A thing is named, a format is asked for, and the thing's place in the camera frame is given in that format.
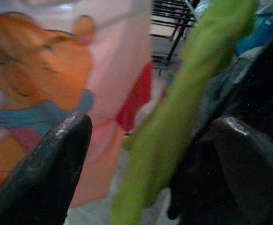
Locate black metal drying rack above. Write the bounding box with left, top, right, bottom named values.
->
left=150, top=0, right=198, bottom=75

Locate pink cartoon print shirt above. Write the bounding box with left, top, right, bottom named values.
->
left=0, top=0, right=155, bottom=209

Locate green shirt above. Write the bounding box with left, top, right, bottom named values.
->
left=110, top=0, right=258, bottom=225

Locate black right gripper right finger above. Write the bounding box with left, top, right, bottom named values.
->
left=211, top=116, right=273, bottom=225

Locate black garment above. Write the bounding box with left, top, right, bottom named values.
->
left=166, top=28, right=273, bottom=221

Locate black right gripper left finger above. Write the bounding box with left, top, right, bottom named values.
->
left=0, top=111, right=93, bottom=225

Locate blue bag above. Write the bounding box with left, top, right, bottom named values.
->
left=234, top=7, right=273, bottom=54

